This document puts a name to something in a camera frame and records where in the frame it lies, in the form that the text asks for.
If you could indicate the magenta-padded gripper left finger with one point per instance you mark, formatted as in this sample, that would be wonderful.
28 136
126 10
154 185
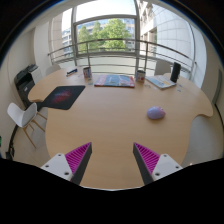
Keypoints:
60 165

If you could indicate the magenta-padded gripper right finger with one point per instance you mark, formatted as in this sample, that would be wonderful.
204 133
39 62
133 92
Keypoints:
164 165

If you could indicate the lilac computer mouse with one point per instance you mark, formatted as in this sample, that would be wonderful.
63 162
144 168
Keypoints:
156 113

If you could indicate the black mouse pad red print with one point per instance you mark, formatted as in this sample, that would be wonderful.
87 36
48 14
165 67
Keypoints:
63 96

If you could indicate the white chair wooden legs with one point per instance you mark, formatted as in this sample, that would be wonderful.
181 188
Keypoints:
21 115

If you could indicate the white illustrated booklet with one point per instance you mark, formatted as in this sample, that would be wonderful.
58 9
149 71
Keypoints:
160 82

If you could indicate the black office printer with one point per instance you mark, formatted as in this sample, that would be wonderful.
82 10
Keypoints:
24 81

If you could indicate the printed mug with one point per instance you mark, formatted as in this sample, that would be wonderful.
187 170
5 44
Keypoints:
87 72
140 76

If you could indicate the black cylindrical speaker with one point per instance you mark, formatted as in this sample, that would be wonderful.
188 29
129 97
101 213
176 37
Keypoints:
175 72

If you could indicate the red and blue magazine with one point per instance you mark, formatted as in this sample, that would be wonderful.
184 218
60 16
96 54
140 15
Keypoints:
114 81

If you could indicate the metal balcony railing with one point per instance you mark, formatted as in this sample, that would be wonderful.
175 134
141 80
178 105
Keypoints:
110 40

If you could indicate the green tree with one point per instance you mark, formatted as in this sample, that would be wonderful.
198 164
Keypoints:
111 31

